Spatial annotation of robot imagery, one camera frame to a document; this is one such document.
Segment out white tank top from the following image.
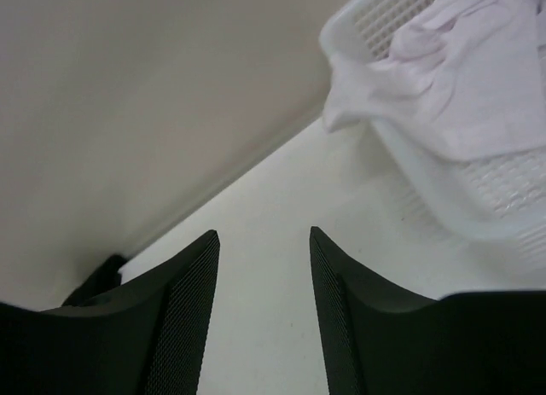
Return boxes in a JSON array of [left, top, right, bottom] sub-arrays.
[[323, 0, 545, 161]]

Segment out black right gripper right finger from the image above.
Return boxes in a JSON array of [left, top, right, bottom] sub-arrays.
[[310, 227, 545, 394]]

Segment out white plastic mesh basket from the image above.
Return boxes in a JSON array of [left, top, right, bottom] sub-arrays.
[[319, 0, 545, 268]]

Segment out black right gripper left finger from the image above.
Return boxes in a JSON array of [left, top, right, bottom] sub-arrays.
[[1, 230, 220, 394]]

